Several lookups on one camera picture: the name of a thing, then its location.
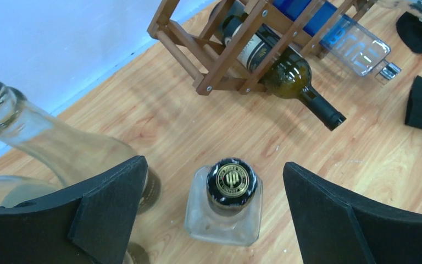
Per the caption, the dark green wine bottle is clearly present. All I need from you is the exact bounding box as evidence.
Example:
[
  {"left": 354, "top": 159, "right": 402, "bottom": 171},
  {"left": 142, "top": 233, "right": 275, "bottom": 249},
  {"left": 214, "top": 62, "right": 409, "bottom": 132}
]
[{"left": 123, "top": 242, "right": 150, "bottom": 264}]

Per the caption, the clear bottle black label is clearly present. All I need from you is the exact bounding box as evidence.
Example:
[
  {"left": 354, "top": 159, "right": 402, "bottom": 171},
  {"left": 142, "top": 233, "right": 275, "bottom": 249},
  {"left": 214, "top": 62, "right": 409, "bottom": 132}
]
[
  {"left": 0, "top": 79, "right": 162, "bottom": 216},
  {"left": 0, "top": 175, "right": 60, "bottom": 208}
]

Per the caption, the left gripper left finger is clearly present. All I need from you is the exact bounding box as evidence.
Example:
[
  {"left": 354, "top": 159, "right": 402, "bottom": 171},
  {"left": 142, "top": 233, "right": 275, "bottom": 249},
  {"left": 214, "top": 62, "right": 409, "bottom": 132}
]
[{"left": 0, "top": 156, "right": 148, "bottom": 263}]

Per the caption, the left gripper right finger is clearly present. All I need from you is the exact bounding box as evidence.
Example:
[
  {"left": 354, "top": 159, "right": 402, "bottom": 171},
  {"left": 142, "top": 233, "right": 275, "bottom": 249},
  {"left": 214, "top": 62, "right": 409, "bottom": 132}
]
[{"left": 283, "top": 162, "right": 422, "bottom": 263}]

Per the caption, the brown wooden wine rack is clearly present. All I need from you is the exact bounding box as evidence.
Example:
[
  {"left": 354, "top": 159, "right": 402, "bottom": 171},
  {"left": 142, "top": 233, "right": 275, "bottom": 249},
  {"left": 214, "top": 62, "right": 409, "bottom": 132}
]
[{"left": 147, "top": 1, "right": 375, "bottom": 95}]

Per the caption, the blue label clear bottle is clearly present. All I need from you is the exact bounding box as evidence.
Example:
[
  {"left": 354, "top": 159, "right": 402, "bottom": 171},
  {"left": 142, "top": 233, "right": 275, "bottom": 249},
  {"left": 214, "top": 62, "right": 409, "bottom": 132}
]
[{"left": 273, "top": 1, "right": 401, "bottom": 84}]

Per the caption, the dark bottle black neck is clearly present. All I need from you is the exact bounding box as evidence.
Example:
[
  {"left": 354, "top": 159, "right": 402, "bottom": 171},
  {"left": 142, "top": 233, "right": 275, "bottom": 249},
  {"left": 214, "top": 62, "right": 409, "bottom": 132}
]
[{"left": 210, "top": 0, "right": 347, "bottom": 132}]

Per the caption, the clear bottle gold label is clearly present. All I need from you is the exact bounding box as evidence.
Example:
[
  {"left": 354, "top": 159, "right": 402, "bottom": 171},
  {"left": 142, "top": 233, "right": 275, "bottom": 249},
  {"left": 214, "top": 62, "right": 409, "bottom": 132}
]
[{"left": 184, "top": 157, "right": 263, "bottom": 246}]

